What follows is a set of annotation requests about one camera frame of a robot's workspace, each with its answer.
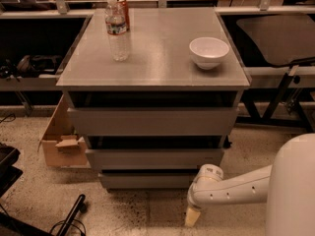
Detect clear plastic water bottle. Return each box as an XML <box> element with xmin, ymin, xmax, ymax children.
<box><xmin>105</xmin><ymin>0</ymin><xmax>130</xmax><ymax>61</ymax></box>

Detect brown cardboard box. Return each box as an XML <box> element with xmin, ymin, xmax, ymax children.
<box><xmin>40</xmin><ymin>97</ymin><xmax>88</xmax><ymax>167</ymax></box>

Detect black headphones on shelf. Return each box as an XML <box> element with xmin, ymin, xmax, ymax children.
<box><xmin>0</xmin><ymin>55</ymin><xmax>63</xmax><ymax>79</ymax></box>

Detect red soda can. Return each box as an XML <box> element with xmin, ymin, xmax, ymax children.
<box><xmin>117</xmin><ymin>0</ymin><xmax>130</xmax><ymax>30</ymax></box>

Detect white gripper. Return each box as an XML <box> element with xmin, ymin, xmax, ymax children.
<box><xmin>185</xmin><ymin>164</ymin><xmax>223</xmax><ymax>227</ymax></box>

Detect white ceramic bowl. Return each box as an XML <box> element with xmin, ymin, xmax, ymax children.
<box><xmin>189</xmin><ymin>37</ymin><xmax>229</xmax><ymax>70</ymax></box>

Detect grey bottom drawer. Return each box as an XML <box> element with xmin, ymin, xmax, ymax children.
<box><xmin>98</xmin><ymin>172</ymin><xmax>197</xmax><ymax>189</ymax></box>

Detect grey drawer cabinet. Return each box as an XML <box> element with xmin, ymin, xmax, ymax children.
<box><xmin>55</xmin><ymin>6</ymin><xmax>252</xmax><ymax>193</ymax></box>

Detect black floor cable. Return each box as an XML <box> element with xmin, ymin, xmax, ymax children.
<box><xmin>48</xmin><ymin>218</ymin><xmax>87</xmax><ymax>236</ymax></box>

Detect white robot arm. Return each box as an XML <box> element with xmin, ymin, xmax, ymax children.
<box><xmin>185</xmin><ymin>133</ymin><xmax>315</xmax><ymax>236</ymax></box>

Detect grey middle drawer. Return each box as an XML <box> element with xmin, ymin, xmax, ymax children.
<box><xmin>86</xmin><ymin>148</ymin><xmax>223</xmax><ymax>170</ymax></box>

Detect metal shelf frame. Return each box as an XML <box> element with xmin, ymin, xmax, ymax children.
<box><xmin>0</xmin><ymin>0</ymin><xmax>315</xmax><ymax>116</ymax></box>

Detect black chair base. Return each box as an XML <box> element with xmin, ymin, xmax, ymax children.
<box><xmin>0</xmin><ymin>143</ymin><xmax>87</xmax><ymax>236</ymax></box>

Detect grey top drawer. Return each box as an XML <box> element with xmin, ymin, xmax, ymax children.
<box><xmin>68</xmin><ymin>107</ymin><xmax>238</xmax><ymax>136</ymax></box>

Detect grey drawer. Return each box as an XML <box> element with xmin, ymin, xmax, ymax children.
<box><xmin>98</xmin><ymin>172</ymin><xmax>197</xmax><ymax>189</ymax></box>
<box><xmin>86</xmin><ymin>148</ymin><xmax>223</xmax><ymax>170</ymax></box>
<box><xmin>68</xmin><ymin>107</ymin><xmax>238</xmax><ymax>136</ymax></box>

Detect black chair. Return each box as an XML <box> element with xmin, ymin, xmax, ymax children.
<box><xmin>236</xmin><ymin>14</ymin><xmax>315</xmax><ymax>132</ymax></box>

